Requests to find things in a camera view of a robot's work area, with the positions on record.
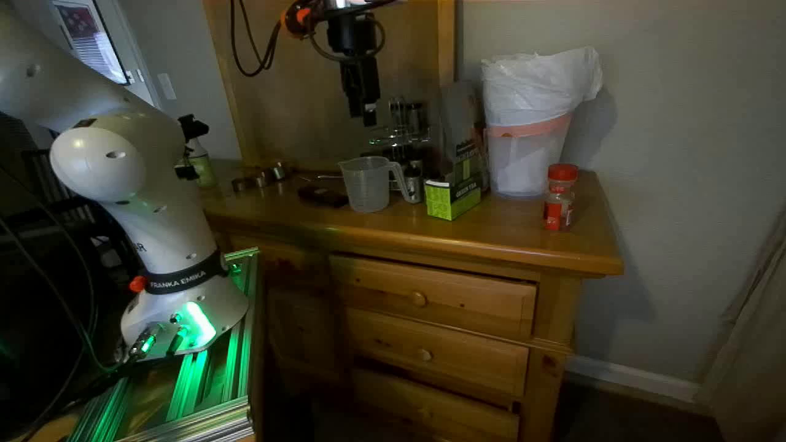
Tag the round wooden drawer knob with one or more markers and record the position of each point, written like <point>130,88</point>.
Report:
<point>427,353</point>
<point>419,297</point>

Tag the aluminium extrusion robot stand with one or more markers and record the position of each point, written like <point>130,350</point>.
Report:
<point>197,384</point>

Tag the white lined trash bin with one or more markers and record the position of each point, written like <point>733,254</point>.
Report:
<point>529,122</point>

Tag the wooden dresser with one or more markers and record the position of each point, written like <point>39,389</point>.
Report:
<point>459,237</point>

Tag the large wooden dresser drawer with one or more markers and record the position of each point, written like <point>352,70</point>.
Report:
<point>459,297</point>

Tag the lowest wooden dresser drawer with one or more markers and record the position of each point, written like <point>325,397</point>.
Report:
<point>433,412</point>

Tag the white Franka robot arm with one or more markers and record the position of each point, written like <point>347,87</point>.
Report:
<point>157,211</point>

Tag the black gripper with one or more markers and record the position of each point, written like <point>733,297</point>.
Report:
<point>354,36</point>

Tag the medium wooden dresser drawer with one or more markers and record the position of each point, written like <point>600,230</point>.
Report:
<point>459,358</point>

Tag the wooden dresser back panel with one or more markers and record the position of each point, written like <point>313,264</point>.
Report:
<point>286,88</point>

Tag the spice jar white label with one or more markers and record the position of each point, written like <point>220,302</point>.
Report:
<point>413,184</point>

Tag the white framed picture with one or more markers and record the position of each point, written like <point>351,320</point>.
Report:
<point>95,33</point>

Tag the green cardboard box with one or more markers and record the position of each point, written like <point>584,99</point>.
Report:
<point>453,197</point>

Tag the white light switch plate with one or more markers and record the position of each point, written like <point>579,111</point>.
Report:
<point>169,87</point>

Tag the spray bottle black trigger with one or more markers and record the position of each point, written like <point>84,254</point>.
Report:
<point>200,168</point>

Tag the clear plastic measuring cup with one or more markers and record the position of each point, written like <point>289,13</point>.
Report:
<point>365,184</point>

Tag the red spice bottle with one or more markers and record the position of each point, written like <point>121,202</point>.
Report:
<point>562,197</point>

